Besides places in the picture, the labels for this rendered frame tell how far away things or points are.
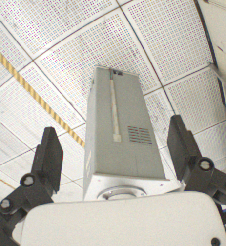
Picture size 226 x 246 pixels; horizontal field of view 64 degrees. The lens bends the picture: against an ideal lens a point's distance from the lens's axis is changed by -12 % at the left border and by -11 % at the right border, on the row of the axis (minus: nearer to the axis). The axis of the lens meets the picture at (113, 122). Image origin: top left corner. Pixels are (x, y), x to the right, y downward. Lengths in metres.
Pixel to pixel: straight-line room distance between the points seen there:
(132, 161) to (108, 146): 0.10
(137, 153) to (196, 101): 0.89
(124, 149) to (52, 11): 0.81
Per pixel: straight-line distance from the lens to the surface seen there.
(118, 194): 0.73
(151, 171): 0.73
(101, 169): 0.67
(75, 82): 1.30
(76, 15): 1.14
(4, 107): 1.57
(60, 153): 0.16
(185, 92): 1.45
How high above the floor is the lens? 1.11
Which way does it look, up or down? 48 degrees down
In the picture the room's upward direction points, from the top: 175 degrees clockwise
